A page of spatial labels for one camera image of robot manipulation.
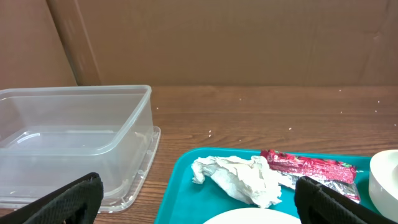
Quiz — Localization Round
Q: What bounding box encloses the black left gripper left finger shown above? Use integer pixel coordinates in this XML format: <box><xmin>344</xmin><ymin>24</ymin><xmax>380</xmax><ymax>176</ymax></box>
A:
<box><xmin>1</xmin><ymin>172</ymin><xmax>104</xmax><ymax>224</ymax></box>

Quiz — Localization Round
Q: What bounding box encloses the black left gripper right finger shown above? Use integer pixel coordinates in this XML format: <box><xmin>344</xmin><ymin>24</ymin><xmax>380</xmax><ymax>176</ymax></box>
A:
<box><xmin>294</xmin><ymin>176</ymin><xmax>397</xmax><ymax>224</ymax></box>

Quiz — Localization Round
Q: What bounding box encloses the red foil snack wrapper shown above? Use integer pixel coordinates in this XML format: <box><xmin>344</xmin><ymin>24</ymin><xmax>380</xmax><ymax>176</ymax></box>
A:
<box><xmin>261</xmin><ymin>150</ymin><xmax>361</xmax><ymax>203</ymax></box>

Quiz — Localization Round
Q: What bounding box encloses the cream white bowl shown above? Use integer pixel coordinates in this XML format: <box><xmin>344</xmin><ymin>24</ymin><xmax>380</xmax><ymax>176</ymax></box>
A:
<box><xmin>369</xmin><ymin>149</ymin><xmax>398</xmax><ymax>222</ymax></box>

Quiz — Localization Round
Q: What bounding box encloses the white napkin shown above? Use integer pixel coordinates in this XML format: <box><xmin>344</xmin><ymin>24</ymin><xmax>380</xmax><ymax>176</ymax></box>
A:
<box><xmin>191</xmin><ymin>156</ymin><xmax>295</xmax><ymax>208</ymax></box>

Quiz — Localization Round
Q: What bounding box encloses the clear plastic waste bin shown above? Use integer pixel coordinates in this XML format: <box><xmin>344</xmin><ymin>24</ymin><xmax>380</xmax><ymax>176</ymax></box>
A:
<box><xmin>1</xmin><ymin>85</ymin><xmax>160</xmax><ymax>213</ymax></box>

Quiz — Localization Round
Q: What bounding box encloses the pink round plate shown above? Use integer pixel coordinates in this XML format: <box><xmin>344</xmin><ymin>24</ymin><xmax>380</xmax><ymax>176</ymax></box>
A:
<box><xmin>204</xmin><ymin>208</ymin><xmax>301</xmax><ymax>224</ymax></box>

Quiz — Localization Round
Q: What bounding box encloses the teal serving tray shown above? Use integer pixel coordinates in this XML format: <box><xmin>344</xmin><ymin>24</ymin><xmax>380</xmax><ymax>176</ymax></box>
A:
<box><xmin>155</xmin><ymin>147</ymin><xmax>377</xmax><ymax>224</ymax></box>

